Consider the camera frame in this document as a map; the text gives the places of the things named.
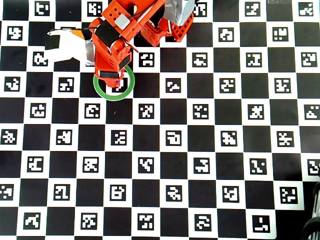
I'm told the small white box on arm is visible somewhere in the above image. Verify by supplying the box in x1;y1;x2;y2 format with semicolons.
114;14;131;28

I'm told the silver tape wrap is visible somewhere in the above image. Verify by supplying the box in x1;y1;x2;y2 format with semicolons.
84;39;97;67

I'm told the black ribbed stand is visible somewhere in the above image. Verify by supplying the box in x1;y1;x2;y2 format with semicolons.
301;181;320;240

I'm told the silver taped block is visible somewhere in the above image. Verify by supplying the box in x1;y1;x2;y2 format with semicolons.
163;0;196;26

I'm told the red gripper finger with black pad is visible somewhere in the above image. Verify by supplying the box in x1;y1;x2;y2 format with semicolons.
96;75;124;89

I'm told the black white marker checkerboard mat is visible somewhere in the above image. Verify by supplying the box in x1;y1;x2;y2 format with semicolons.
0;0;320;240

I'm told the red robot arm base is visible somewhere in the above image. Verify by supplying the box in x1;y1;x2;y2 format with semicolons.
141;12;195;48

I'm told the green ring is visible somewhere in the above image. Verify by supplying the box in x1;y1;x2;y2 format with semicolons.
92;65;136;102

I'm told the black square wrist camera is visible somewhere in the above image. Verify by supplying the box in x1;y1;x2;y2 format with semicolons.
44;34;61;50

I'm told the thin black camera cable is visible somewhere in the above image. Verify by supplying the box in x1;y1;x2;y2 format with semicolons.
47;26;118;35

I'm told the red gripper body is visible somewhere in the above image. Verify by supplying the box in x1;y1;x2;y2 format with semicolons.
91;37;133;79

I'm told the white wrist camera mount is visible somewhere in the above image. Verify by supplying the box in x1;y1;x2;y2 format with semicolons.
47;26;87;63

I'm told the orange cube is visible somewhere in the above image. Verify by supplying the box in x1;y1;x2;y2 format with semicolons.
70;29;86;39

